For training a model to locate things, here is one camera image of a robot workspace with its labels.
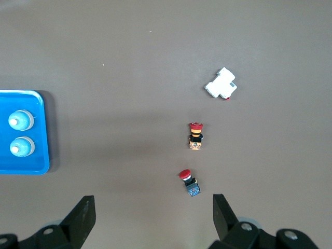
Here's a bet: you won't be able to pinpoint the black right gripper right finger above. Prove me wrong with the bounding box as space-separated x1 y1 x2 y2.
207 193 320 249

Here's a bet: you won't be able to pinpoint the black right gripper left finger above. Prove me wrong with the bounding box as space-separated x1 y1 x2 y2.
0 195 96 249

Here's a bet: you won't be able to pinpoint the blue plastic tray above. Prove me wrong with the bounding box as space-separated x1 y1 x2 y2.
0 89 50 175

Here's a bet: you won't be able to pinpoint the white circuit breaker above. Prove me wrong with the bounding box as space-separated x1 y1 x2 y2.
204 66 238 101

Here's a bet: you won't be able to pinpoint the red push button black base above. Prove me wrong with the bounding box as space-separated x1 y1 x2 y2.
178 169 201 197

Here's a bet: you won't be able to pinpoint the blue bell with cream knob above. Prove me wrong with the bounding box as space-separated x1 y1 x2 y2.
9 136 35 158
8 109 35 131

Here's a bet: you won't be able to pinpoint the red emergency stop yellow ring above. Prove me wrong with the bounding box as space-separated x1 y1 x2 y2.
188 122 204 151

